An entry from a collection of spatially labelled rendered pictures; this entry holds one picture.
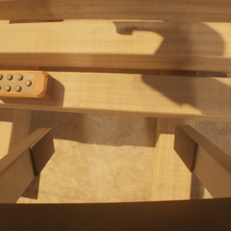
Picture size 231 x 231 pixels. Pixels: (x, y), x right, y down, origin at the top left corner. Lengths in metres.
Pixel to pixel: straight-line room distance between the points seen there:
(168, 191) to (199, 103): 0.27
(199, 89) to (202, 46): 0.11
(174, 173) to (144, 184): 0.14
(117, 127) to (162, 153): 0.20
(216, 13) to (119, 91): 0.39
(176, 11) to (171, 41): 0.15
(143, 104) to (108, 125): 0.24
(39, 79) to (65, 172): 0.37
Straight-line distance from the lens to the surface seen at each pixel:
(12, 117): 0.66
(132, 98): 0.42
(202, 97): 0.45
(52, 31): 0.56
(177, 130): 0.16
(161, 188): 0.53
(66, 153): 0.66
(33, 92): 0.45
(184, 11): 0.62
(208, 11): 0.63
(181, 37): 0.50
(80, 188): 0.67
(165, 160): 0.52
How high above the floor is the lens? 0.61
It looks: 80 degrees down
